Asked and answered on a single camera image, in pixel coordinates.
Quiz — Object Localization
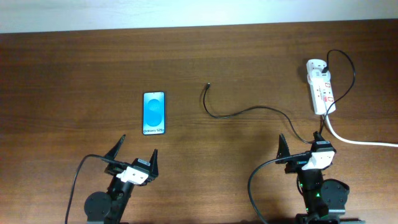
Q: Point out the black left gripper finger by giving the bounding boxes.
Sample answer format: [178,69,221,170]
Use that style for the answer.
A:
[104,134,126,160]
[149,149,159,178]

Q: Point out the blue Samsung Galaxy smartphone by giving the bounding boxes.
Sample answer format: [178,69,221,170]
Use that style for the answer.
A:
[142,91,165,135]

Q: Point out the black USB charging cable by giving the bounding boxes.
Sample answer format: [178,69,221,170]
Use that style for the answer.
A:
[202,49,357,145]

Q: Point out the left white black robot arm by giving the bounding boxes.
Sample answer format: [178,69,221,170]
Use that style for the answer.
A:
[84,136,159,224]

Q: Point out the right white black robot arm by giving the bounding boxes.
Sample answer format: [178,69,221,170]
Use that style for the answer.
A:
[276,132,365,224]

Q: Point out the white USB charger plug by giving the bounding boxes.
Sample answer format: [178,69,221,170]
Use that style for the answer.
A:
[306,59,331,85]

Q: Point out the white power strip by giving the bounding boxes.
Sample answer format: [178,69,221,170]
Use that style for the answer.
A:
[305,58,337,116]

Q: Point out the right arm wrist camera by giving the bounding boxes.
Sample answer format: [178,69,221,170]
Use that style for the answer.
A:
[302,151,335,170]

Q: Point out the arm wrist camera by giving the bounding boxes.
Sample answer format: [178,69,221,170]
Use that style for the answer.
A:
[116,167,149,185]
[302,151,335,170]

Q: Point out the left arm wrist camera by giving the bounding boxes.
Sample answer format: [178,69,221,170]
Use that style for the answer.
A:
[116,167,149,185]

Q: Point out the white power strip cord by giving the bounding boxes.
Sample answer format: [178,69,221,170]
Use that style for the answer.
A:
[324,112,398,148]

